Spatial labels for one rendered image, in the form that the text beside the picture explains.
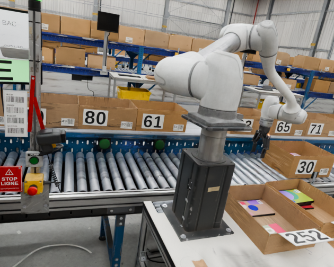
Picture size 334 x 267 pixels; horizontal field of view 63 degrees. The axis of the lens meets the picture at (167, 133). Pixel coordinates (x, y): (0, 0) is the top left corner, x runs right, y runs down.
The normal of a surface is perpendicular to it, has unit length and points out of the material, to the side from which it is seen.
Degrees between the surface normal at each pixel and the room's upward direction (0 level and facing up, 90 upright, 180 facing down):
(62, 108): 90
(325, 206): 88
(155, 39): 90
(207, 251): 0
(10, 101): 90
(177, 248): 0
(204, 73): 79
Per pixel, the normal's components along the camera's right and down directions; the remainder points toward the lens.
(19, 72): 0.62, 0.26
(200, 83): -0.63, 0.14
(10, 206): 0.31, 0.34
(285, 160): -0.93, -0.02
